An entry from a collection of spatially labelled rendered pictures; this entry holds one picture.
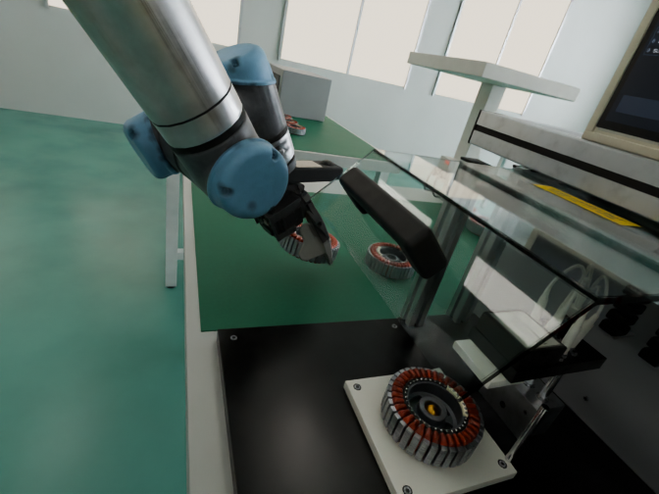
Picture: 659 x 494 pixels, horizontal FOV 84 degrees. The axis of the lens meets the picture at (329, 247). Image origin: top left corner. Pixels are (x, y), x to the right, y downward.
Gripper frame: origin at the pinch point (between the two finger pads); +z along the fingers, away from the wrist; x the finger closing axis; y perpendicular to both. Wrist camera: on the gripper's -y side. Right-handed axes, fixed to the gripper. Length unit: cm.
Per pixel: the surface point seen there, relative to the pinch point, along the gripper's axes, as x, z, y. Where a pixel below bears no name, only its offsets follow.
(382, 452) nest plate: 35.3, -5.1, 16.4
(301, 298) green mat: 6.5, 3.1, 8.2
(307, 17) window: -345, 64, -248
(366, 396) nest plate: 29.2, -3.3, 13.2
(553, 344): 41.4, -9.8, -3.5
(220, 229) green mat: -21.6, 2.2, 9.9
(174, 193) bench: -102, 34, 5
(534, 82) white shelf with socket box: 0, 0, -76
